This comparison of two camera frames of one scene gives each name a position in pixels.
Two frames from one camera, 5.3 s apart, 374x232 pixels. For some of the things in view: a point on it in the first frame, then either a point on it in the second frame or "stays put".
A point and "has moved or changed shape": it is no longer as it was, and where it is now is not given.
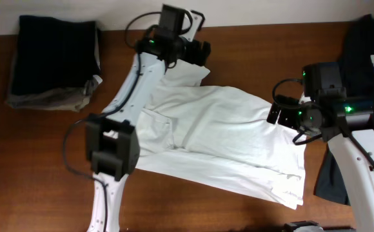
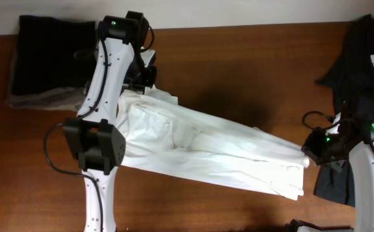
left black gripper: [199, 52] to [145, 77]
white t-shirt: [219, 136] has moved or changed shape
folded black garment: [54, 53] stays put
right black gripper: [284, 114] to [316, 148]
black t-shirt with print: [366, 51] stays put
